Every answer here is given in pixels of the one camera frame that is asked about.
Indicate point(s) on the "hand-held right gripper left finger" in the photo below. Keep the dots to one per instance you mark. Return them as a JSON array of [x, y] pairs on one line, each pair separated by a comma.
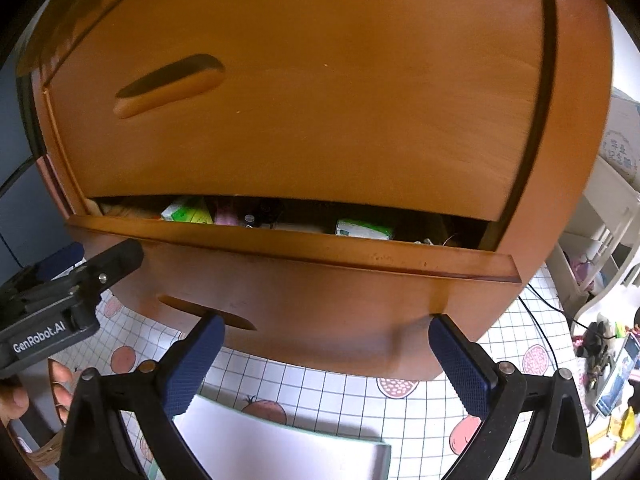
[[192, 370]]

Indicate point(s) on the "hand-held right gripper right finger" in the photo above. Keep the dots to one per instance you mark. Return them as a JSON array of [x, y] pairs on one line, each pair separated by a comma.
[[457, 370]]

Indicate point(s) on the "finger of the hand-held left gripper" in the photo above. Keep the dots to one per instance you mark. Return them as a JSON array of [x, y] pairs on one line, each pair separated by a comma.
[[117, 260], [60, 260]]

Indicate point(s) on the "green box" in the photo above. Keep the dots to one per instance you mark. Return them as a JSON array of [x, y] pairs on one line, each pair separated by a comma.
[[365, 230], [187, 215]]

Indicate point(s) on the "teal shallow tray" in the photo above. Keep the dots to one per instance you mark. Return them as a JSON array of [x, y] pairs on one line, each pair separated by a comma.
[[275, 450]]

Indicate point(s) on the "pink hair roller clip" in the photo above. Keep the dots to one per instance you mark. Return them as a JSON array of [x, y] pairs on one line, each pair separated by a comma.
[[227, 215]]

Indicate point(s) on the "wooden drawer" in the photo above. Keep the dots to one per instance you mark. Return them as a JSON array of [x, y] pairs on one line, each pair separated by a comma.
[[325, 85], [325, 300]]

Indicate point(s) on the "person's left hand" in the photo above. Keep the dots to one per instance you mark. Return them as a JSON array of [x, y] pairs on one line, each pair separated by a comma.
[[60, 377]]

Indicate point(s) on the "dark cabinet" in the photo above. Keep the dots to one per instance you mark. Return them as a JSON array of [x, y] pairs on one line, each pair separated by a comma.
[[20, 200]]

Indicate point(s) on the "white checked fruit-print tablecloth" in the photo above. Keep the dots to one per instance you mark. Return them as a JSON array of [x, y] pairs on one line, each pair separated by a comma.
[[325, 395]]

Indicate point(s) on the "tablet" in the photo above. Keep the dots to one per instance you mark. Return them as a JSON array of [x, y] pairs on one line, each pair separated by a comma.
[[617, 377]]

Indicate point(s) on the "yellow toy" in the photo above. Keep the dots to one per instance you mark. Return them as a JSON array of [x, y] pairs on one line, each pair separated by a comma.
[[622, 422]]

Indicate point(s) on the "white wooden rack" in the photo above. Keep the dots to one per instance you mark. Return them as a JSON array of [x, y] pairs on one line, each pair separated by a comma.
[[600, 195]]

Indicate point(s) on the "wooden nightstand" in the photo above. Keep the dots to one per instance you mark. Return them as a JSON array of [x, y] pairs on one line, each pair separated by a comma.
[[580, 110]]

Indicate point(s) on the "white cardboard box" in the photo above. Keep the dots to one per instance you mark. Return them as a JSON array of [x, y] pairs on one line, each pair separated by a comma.
[[620, 130]]

